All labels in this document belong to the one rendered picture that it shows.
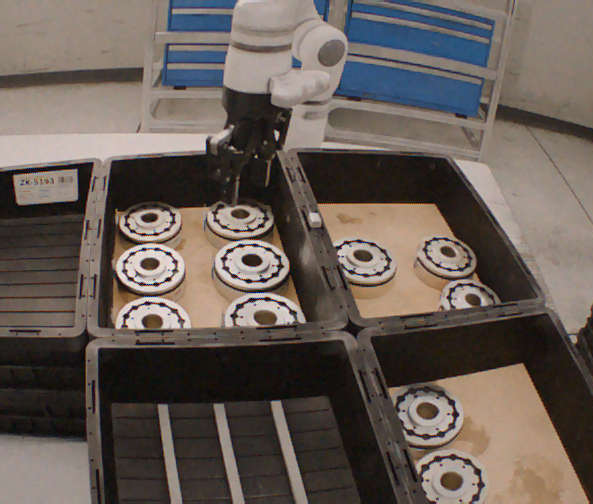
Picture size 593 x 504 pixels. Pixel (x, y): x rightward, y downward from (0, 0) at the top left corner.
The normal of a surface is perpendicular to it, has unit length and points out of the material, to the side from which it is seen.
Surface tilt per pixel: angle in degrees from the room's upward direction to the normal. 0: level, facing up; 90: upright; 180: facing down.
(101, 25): 90
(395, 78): 90
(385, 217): 0
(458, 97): 90
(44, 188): 90
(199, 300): 0
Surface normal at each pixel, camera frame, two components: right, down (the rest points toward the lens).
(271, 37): 0.32, 0.61
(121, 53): 0.04, 0.62
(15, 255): 0.11, -0.78
